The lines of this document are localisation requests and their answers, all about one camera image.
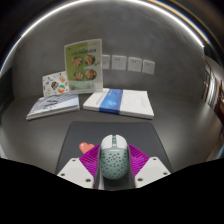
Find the white sticker sheet card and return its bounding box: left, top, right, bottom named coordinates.
left=41, top=70, right=70, bottom=98

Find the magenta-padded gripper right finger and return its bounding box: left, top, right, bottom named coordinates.
left=127, top=143, right=172, bottom=189

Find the white book with blue band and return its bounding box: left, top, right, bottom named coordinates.
left=82, top=87, right=155, bottom=120

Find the white wall socket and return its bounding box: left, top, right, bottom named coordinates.
left=142, top=59, right=156, bottom=75
left=101, top=54, right=111, bottom=70
left=127, top=56, right=144, bottom=73
left=111, top=54, right=128, bottom=71

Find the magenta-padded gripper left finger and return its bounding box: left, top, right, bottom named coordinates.
left=56, top=144, right=102, bottom=190

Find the teal and white perforated mouse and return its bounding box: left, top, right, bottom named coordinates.
left=99, top=133, right=131, bottom=181

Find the green food poster stand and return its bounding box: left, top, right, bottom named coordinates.
left=63, top=38, right=104, bottom=95

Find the black mouse pad with heart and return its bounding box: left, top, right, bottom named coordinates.
left=54, top=120, right=174, bottom=191

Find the grey striped book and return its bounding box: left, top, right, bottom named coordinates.
left=25, top=92, right=81, bottom=121

